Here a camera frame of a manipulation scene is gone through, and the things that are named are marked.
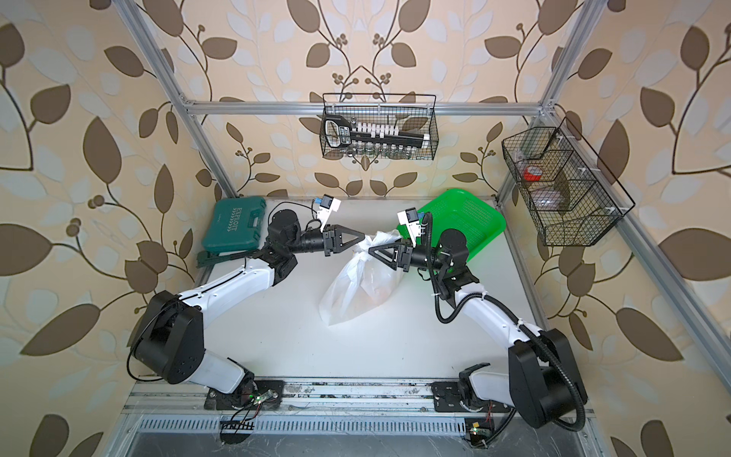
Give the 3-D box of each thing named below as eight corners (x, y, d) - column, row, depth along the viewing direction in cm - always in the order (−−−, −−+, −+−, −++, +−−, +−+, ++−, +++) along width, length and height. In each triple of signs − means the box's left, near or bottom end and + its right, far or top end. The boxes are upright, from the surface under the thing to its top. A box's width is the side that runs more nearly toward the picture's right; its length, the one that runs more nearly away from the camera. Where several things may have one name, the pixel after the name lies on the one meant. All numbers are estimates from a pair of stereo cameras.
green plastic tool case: (198, 252, 105) (192, 245, 102) (221, 204, 121) (217, 197, 118) (258, 252, 105) (255, 245, 102) (274, 204, 121) (271, 197, 117)
